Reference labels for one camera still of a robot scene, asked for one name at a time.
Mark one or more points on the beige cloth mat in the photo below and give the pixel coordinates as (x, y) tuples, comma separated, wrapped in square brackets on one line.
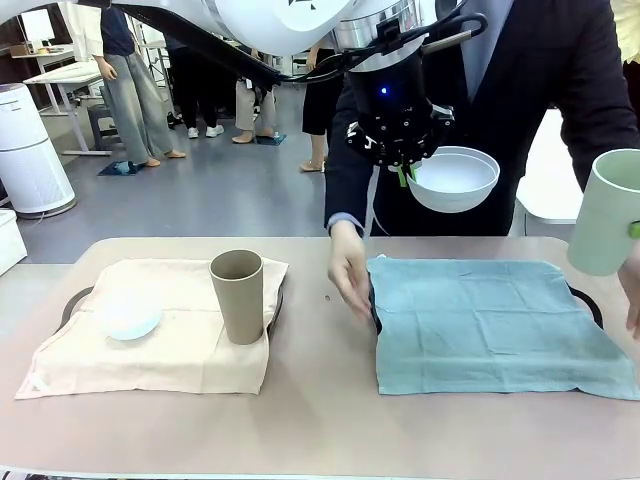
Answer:
[(150, 365)]

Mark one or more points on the teal mannequin base pad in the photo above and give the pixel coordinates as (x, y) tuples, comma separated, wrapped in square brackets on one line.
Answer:
[(274, 139)]

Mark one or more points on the white bowl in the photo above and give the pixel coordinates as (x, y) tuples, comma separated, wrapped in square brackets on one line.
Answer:
[(457, 185)]

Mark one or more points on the blue floor pad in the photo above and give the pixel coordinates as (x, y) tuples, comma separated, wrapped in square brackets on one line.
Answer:
[(122, 168)]

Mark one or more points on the mannequin with beige trousers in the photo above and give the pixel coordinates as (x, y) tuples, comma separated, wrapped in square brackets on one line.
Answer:
[(255, 110)]

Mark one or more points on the black serving tray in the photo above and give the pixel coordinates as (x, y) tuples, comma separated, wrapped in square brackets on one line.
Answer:
[(587, 305)]

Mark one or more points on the person's left hand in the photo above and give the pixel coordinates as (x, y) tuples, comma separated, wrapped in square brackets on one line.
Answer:
[(634, 300)]

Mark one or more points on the tall pale green cup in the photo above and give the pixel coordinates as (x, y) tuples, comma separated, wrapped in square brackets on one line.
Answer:
[(600, 215)]

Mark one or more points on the grey plastic stool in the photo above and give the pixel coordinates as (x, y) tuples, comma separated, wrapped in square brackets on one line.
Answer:
[(102, 125)]

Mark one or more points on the mannequin with black culottes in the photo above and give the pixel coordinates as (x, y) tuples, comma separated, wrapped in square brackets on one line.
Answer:
[(317, 110)]

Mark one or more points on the person in black trousers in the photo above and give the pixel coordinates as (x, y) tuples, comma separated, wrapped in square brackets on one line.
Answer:
[(195, 90)]

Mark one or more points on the blue cloth mat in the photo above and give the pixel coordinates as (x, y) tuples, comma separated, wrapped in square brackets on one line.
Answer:
[(475, 330)]

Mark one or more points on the white desk with metal legs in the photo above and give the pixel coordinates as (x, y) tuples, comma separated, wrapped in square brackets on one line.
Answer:
[(65, 75)]

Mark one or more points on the white storage box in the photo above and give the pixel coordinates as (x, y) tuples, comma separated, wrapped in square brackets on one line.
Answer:
[(11, 240)]

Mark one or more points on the mannequin with grey wide trousers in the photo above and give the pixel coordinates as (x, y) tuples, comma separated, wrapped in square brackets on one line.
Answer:
[(130, 100)]

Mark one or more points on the person's left forearm dark sleeve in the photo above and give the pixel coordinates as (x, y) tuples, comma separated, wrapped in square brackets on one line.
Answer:
[(590, 125)]

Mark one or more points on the white side table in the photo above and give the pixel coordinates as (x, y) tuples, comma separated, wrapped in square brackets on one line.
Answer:
[(545, 190)]

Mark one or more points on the person in dark suit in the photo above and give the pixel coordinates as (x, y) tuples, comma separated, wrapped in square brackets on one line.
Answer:
[(525, 75)]

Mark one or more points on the light blue bowl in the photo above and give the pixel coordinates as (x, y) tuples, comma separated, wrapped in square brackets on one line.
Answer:
[(132, 320)]

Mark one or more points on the white air purifier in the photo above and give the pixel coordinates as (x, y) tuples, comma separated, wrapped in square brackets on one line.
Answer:
[(30, 150)]

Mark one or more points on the person's right forearm dark sleeve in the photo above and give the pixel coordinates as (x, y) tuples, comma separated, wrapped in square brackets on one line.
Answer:
[(345, 190)]

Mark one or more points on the person's right hand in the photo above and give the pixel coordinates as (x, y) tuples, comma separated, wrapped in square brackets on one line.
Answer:
[(350, 270)]

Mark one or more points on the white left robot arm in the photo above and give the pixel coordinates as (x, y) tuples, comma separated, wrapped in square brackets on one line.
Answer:
[(260, 20)]

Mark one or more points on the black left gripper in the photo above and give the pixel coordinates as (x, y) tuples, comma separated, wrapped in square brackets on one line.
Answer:
[(390, 115)]

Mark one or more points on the tall brown cup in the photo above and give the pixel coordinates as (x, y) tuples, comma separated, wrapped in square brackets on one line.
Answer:
[(240, 300)]

